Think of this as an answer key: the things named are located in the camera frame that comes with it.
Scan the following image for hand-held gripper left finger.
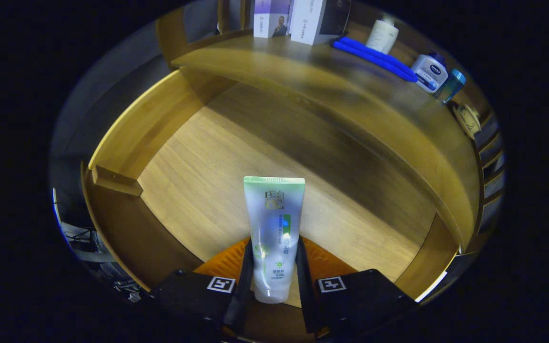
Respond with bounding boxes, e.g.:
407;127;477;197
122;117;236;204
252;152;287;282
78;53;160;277
151;237;254;341

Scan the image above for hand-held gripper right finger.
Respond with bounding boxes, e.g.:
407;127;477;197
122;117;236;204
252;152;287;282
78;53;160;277
295;236;418;341

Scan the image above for white and green tube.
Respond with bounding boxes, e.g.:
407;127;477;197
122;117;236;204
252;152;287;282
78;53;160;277
243;176;306;304

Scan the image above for brown wooden cabinet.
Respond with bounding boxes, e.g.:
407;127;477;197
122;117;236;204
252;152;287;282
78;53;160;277
154;0;508;253

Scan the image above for beige lidded teacup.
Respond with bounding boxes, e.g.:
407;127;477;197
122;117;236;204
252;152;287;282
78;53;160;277
452;102;482;140

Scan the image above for blue folded cloth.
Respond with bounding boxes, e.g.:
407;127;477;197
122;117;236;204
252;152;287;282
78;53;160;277
331;36;419;82

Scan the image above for white bottle with blue cap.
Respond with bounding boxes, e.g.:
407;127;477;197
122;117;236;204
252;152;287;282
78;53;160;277
410;51;448;93

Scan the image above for teal bottle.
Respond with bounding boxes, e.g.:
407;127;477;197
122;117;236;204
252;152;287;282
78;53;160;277
433;69;467;104

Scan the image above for white pump bottle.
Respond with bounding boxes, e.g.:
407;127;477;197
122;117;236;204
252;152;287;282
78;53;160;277
366;14;400;54

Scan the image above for purple book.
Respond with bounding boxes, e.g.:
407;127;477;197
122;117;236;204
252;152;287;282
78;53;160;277
254;0;290;39

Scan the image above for white book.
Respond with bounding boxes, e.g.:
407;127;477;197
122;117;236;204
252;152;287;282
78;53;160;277
290;0;351;46

